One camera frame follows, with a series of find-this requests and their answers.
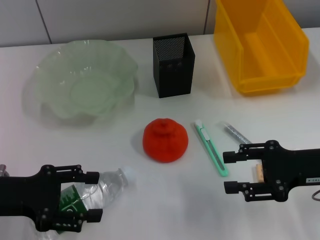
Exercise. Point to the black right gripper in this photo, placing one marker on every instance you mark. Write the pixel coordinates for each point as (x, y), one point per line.
(287, 170)

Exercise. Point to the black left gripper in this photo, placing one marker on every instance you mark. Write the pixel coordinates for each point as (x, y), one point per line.
(22, 195)

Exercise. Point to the black mesh pen holder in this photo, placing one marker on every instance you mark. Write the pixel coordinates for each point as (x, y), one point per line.
(172, 80)

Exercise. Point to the yellow plastic storage bin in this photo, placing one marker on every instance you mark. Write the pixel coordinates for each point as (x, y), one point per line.
(265, 60)

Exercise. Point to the clear green-label water bottle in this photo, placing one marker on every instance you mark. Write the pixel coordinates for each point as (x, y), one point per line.
(112, 185)

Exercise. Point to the tan rubber eraser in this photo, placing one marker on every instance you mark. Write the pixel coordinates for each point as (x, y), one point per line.
(259, 172)

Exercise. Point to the mint green utility knife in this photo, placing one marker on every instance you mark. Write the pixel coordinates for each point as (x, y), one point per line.
(210, 147)

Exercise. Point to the translucent green glass fruit plate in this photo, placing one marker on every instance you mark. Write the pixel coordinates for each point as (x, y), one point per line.
(82, 82)

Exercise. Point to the grey silver marker pen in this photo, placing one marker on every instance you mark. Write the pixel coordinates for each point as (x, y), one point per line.
(235, 132)

